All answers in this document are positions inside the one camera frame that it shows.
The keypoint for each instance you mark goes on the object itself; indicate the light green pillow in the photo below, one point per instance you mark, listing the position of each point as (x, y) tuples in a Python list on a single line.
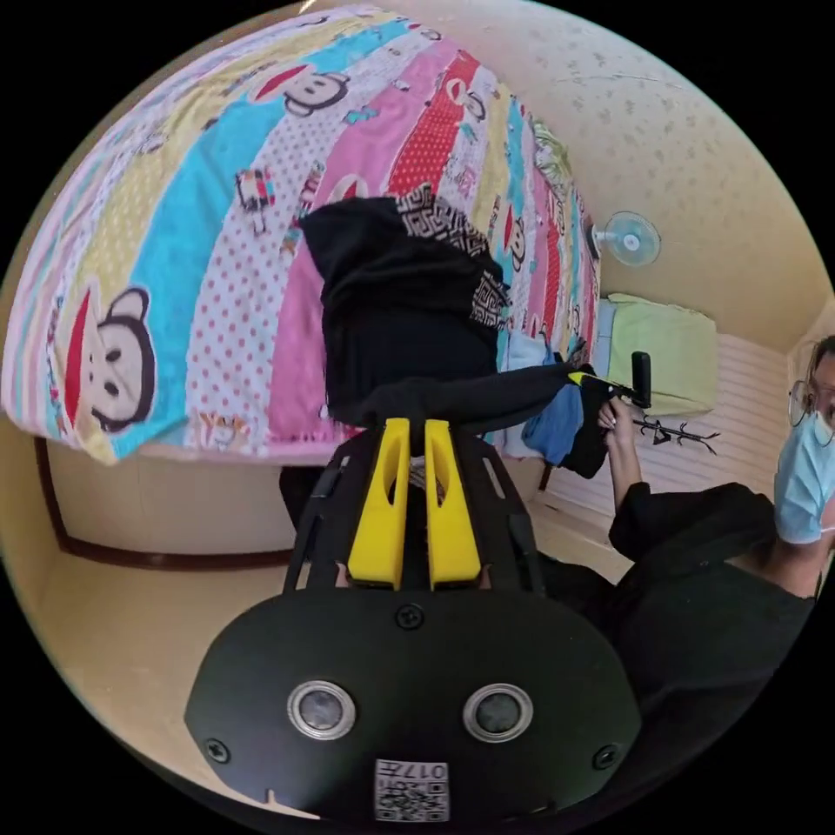
[(665, 352)]

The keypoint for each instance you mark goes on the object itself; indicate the bed with cartoon print sheet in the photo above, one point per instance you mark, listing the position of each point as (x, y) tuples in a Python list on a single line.
[(215, 196)]

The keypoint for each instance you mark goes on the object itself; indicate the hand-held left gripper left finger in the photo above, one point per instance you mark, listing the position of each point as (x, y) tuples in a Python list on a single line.
[(378, 522)]

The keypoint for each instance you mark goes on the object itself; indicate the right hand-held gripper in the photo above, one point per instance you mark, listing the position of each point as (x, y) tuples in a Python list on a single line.
[(607, 390)]

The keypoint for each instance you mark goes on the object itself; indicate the person's right forearm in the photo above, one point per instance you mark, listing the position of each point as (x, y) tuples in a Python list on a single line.
[(629, 466)]

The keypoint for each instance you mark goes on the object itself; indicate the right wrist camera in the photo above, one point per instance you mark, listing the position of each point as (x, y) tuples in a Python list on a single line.
[(641, 378)]

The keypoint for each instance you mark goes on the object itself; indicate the white wall fan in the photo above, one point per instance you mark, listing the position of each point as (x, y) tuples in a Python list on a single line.
[(629, 240)]

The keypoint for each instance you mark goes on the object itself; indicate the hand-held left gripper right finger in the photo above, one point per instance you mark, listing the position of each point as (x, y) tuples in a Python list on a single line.
[(450, 522)]

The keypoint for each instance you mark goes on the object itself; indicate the pile of clothes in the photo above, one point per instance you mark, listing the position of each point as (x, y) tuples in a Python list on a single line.
[(554, 424)]

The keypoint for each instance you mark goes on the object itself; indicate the person's body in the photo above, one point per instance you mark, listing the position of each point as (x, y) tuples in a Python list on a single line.
[(704, 587)]

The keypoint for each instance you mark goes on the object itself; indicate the black long sleeve shirt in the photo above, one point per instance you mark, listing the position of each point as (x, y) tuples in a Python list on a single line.
[(398, 313)]

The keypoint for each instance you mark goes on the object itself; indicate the person's right hand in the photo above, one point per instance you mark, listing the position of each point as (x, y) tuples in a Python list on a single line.
[(616, 421)]

